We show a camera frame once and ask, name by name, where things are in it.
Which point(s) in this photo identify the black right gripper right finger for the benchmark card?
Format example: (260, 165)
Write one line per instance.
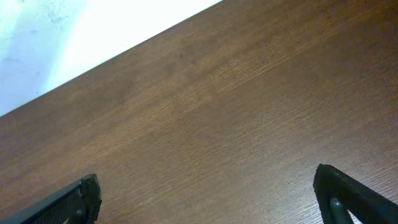
(339, 196)

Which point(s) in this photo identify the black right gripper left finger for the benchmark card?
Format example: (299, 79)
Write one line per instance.
(79, 202)

